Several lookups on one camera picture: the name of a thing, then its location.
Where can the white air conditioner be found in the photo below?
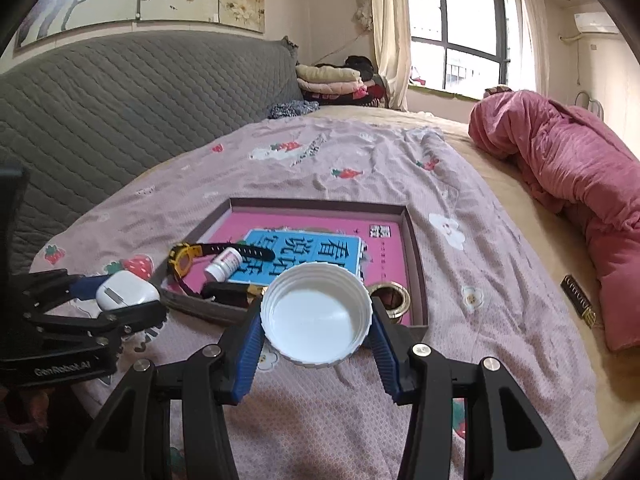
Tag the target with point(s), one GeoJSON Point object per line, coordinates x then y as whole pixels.
{"type": "Point", "coordinates": [595, 22]}

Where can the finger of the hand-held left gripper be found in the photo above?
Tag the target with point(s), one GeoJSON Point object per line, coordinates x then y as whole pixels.
{"type": "Point", "coordinates": [85, 287]}
{"type": "Point", "coordinates": [135, 317]}

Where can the rolled pink quilt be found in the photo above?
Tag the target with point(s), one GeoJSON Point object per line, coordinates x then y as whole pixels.
{"type": "Point", "coordinates": [560, 150]}

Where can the stack of folded clothes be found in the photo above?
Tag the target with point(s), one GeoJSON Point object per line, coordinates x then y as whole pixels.
{"type": "Point", "coordinates": [325, 77]}

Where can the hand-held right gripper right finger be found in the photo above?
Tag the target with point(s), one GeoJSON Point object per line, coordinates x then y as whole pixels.
{"type": "Point", "coordinates": [384, 355]}

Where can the grey quilted headboard cover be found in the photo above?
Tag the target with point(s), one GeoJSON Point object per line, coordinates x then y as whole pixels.
{"type": "Point", "coordinates": [125, 100]}

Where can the dark box with gold print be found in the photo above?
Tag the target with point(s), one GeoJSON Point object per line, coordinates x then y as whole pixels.
{"type": "Point", "coordinates": [577, 297]}

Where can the yellow and black wristwatch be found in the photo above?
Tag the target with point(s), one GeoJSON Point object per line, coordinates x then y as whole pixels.
{"type": "Point", "coordinates": [182, 260]}

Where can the patterned item on windowsill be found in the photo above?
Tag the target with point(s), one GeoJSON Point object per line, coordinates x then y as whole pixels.
{"type": "Point", "coordinates": [497, 91]}

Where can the dark patterned cloth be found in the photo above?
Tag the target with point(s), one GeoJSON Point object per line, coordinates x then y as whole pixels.
{"type": "Point", "coordinates": [292, 109]}

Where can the white pill bottle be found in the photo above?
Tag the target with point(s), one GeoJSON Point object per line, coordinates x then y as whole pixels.
{"type": "Point", "coordinates": [222, 265]}

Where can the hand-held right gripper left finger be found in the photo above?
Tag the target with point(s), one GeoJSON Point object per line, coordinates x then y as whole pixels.
{"type": "Point", "coordinates": [250, 355]}

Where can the grey cardboard box tray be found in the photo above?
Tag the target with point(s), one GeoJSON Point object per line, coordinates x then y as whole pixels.
{"type": "Point", "coordinates": [417, 270]}

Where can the cream curtain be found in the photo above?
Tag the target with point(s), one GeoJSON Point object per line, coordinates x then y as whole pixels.
{"type": "Point", "coordinates": [387, 25]}
{"type": "Point", "coordinates": [530, 35]}

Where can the beige bed sheet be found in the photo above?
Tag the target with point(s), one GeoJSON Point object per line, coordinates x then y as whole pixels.
{"type": "Point", "coordinates": [525, 240]}

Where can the white earbuds case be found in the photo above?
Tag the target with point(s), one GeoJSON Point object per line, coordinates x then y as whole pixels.
{"type": "Point", "coordinates": [125, 290]}

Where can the white plastic jar lid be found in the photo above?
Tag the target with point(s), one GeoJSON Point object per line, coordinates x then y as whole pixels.
{"type": "Point", "coordinates": [315, 320]}

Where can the pink and blue book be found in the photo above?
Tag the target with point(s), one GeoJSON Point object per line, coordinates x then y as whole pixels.
{"type": "Point", "coordinates": [385, 260]}

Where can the black framed window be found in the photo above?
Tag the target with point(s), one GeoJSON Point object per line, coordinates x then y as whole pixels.
{"type": "Point", "coordinates": [460, 30]}

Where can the pink strawberry printed blanket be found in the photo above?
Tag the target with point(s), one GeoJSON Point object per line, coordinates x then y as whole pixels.
{"type": "Point", "coordinates": [325, 160]}

